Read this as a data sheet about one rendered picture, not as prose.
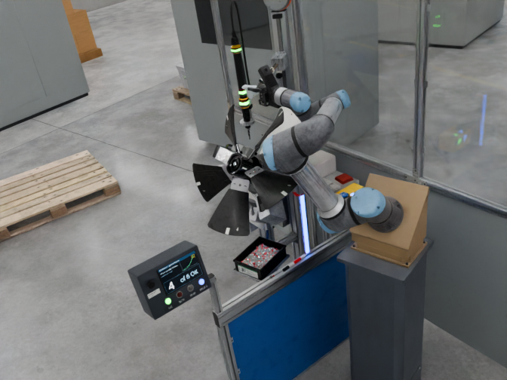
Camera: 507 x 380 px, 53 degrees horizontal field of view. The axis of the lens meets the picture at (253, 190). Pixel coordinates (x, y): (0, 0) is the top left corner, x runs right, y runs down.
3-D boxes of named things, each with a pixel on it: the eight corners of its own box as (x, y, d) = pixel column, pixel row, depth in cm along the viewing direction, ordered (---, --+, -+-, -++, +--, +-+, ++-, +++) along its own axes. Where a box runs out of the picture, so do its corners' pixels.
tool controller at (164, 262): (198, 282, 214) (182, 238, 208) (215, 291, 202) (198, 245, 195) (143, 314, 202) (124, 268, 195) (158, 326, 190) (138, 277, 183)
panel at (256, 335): (357, 329, 298) (353, 238, 265) (359, 331, 297) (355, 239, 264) (245, 415, 260) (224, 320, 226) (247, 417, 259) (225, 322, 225)
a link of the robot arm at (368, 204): (395, 218, 198) (383, 209, 187) (363, 228, 204) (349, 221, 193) (387, 190, 203) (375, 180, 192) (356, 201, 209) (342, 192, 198)
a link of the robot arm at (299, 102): (304, 118, 204) (293, 105, 199) (287, 111, 212) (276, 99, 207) (315, 102, 205) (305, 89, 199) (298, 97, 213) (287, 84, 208)
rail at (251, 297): (357, 234, 268) (356, 221, 264) (363, 237, 265) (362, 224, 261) (215, 323, 225) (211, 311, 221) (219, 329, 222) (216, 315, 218)
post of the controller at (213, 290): (219, 307, 223) (211, 272, 213) (222, 311, 220) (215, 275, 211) (213, 311, 221) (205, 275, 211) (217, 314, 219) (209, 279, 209)
